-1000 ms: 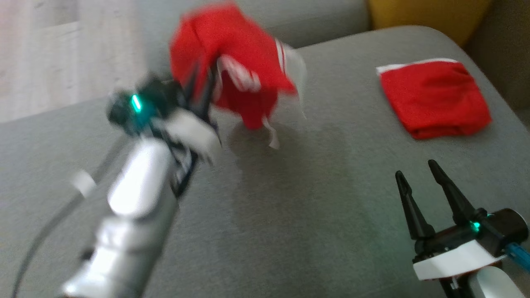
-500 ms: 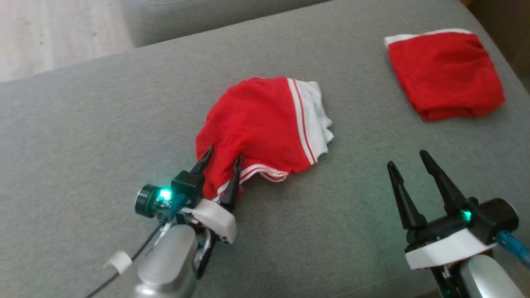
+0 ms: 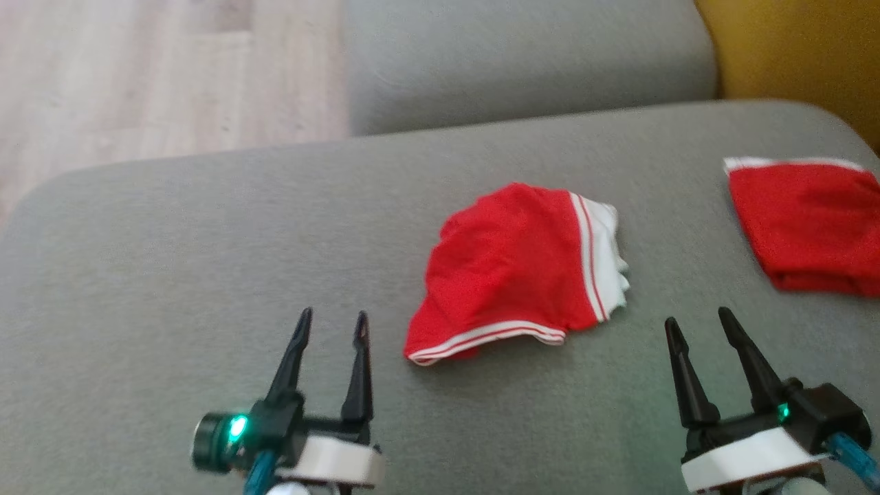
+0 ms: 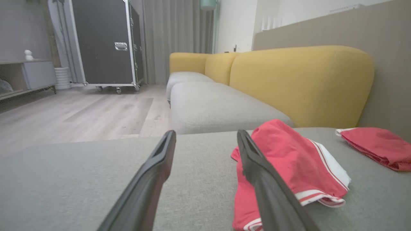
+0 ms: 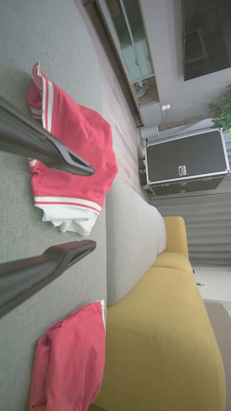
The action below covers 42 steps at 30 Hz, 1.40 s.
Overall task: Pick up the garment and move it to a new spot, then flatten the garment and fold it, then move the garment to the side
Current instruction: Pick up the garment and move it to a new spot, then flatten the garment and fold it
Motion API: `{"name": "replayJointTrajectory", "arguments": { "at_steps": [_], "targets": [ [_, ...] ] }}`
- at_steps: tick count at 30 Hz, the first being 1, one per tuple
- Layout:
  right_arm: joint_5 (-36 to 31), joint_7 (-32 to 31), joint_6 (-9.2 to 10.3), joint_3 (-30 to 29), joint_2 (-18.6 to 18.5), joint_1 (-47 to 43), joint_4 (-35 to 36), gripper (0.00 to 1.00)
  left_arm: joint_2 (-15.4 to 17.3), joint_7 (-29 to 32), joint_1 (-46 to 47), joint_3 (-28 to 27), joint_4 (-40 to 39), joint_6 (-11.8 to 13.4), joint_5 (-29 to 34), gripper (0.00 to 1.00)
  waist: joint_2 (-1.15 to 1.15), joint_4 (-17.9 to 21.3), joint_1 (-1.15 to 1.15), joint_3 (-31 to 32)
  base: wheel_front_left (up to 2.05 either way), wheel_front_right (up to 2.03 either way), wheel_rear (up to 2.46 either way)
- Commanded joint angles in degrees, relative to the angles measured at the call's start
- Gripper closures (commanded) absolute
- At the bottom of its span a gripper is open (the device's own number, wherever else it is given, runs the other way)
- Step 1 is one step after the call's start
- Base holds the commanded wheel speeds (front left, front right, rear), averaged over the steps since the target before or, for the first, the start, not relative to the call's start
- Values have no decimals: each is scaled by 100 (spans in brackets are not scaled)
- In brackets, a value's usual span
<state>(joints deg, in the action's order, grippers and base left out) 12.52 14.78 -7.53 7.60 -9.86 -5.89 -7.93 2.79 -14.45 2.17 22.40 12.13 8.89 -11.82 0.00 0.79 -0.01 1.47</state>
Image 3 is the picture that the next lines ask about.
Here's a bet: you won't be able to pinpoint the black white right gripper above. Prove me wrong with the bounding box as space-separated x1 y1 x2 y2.
665 307 872 494

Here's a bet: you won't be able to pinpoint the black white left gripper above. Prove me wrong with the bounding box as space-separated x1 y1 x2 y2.
191 307 386 490

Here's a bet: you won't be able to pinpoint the red garment white side panels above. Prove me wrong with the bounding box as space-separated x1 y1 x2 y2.
723 157 880 298

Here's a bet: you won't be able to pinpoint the red shorts double white stripes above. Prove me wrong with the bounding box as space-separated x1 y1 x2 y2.
404 181 631 367

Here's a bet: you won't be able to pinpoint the grey fabric sofa seat cushion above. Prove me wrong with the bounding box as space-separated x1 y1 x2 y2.
0 100 880 495

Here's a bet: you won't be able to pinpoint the grey fabric sofa side cushion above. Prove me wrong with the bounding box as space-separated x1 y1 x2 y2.
342 0 719 137

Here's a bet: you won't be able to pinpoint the blue left gripper cable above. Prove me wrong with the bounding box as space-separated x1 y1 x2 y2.
244 450 278 495

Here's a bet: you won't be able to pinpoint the blue gripper cable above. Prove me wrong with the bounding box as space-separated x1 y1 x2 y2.
244 450 278 495
825 432 880 490

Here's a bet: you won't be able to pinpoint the blue right gripper cable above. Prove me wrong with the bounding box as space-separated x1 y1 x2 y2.
825 432 880 490

